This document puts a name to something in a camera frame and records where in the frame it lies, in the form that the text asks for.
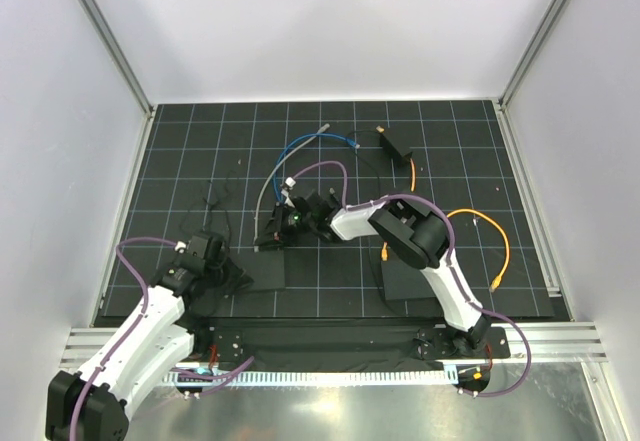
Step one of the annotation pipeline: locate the black power adapter block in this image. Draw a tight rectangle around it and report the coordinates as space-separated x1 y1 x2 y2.
379 129 412 166

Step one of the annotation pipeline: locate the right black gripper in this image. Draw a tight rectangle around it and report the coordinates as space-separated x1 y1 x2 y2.
257 202 316 248

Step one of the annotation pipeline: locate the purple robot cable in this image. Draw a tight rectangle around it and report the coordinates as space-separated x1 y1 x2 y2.
69 237 256 441
284 160 533 399

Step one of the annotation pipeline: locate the black grid mat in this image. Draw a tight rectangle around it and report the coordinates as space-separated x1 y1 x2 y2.
121 100 569 321

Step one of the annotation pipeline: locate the blue ethernet cable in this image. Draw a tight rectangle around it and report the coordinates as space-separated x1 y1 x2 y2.
272 132 362 207

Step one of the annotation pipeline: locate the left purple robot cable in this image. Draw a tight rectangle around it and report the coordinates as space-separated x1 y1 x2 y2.
69 237 256 441

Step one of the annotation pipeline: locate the thin black power cable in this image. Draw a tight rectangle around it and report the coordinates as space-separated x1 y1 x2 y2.
179 169 242 262

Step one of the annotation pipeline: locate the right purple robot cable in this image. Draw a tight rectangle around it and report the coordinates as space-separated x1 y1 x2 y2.
284 160 533 399

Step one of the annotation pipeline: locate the orange ethernet cable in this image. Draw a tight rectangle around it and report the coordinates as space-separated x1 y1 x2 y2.
380 156 511 293

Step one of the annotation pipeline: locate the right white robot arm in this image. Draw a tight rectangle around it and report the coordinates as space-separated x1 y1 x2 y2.
253 192 491 357

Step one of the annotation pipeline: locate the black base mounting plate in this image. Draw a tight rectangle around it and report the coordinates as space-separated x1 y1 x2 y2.
196 323 511 366

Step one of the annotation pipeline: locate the gray ethernet cable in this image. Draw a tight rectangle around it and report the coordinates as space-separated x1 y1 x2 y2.
252 121 332 242

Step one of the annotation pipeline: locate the black cable with plug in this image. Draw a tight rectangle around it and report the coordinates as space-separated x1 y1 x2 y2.
344 125 401 307

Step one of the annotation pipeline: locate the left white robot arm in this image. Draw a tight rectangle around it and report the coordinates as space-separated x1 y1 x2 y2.
44 231 244 440

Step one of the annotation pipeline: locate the black network switch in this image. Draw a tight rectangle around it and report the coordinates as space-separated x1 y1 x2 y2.
237 250 286 292
381 258 435 301

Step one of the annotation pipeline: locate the white slotted cable duct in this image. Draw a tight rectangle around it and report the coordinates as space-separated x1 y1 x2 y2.
164 367 459 388

